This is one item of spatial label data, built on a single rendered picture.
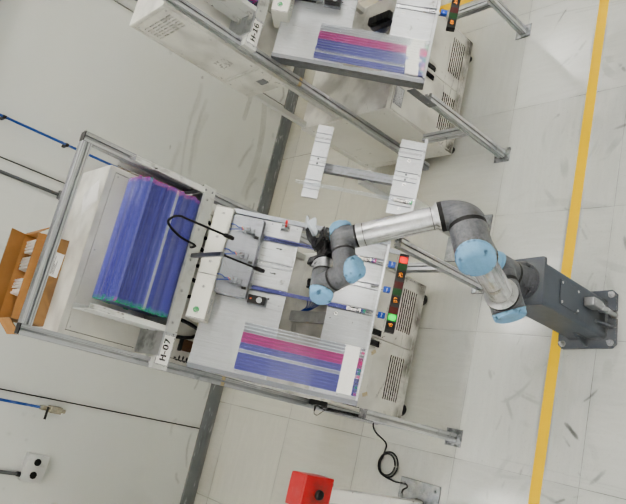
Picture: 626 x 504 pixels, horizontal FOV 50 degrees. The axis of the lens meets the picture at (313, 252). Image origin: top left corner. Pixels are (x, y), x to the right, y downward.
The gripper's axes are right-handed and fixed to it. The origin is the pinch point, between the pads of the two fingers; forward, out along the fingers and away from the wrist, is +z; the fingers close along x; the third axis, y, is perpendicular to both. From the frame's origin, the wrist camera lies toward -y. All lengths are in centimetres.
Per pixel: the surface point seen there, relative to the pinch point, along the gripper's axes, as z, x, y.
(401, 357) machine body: 25, -85, -84
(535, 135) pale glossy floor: 114, -106, 9
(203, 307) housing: -2, 21, -66
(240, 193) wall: 181, -6, -167
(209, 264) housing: 14, 25, -58
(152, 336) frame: -15, 36, -78
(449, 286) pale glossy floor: 60, -99, -60
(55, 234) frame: -6, 83, -50
